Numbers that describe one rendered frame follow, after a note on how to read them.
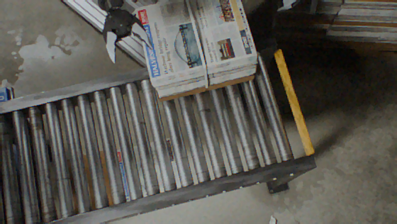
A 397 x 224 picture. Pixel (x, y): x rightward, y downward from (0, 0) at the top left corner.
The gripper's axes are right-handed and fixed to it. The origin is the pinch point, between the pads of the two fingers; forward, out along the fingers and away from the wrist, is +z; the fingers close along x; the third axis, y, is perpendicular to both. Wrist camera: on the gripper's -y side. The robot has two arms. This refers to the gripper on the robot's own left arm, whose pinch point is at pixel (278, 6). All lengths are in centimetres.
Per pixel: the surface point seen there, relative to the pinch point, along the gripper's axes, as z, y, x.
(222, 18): 14.9, 16.5, 30.0
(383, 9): -39, -35, -29
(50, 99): 89, 20, 40
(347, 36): -20, -51, -47
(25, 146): 101, 13, 54
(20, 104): 100, 24, 42
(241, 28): 10.2, 11.2, 33.0
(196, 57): 26, 12, 42
